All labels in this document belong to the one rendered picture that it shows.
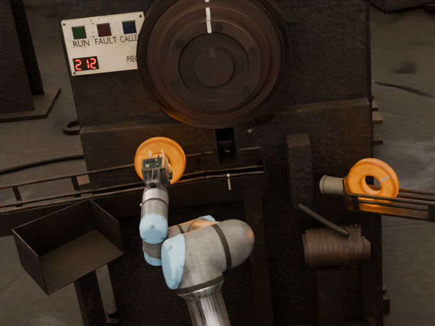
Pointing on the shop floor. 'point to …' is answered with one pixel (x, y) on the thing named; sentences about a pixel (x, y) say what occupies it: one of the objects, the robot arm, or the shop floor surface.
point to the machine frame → (333, 144)
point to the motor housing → (332, 266)
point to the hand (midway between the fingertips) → (158, 156)
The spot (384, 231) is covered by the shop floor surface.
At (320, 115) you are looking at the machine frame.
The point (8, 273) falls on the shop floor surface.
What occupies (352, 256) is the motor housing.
